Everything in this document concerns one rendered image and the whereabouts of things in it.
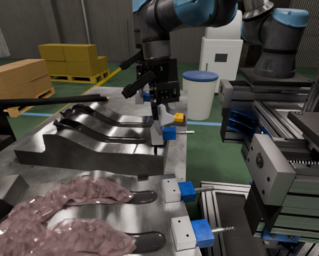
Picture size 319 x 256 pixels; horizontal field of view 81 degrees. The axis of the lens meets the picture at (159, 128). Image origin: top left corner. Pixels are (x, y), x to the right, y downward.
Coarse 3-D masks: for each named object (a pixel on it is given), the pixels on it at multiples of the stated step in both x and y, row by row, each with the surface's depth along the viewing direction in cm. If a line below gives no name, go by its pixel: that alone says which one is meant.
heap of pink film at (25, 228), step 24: (48, 192) 41; (72, 192) 40; (96, 192) 41; (120, 192) 43; (24, 216) 37; (48, 216) 38; (0, 240) 33; (24, 240) 33; (48, 240) 32; (72, 240) 30; (96, 240) 32; (120, 240) 34
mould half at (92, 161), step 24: (96, 120) 69; (120, 120) 75; (144, 120) 74; (24, 144) 64; (48, 144) 58; (72, 144) 57; (96, 144) 59; (120, 144) 60; (144, 144) 59; (168, 144) 72; (72, 168) 62; (96, 168) 61; (120, 168) 59; (144, 168) 58
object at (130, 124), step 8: (80, 104) 73; (64, 112) 65; (72, 112) 68; (88, 112) 73; (96, 112) 73; (56, 120) 61; (64, 120) 71; (72, 120) 63; (104, 120) 72; (112, 120) 73; (72, 128) 60; (80, 128) 63; (88, 128) 64; (96, 136) 63; (104, 136) 64
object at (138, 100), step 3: (138, 93) 82; (144, 93) 84; (147, 93) 84; (135, 96) 82; (138, 96) 82; (144, 96) 82; (147, 96) 82; (135, 99) 83; (138, 99) 83; (141, 99) 83; (144, 99) 83; (147, 99) 83; (135, 102) 84; (138, 102) 84; (141, 102) 84; (144, 102) 86
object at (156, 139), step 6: (162, 126) 57; (174, 126) 60; (156, 132) 56; (162, 132) 57; (168, 132) 56; (174, 132) 56; (180, 132) 57; (186, 132) 57; (192, 132) 57; (156, 138) 57; (162, 138) 57; (168, 138) 57; (174, 138) 57; (156, 144) 58; (162, 144) 58
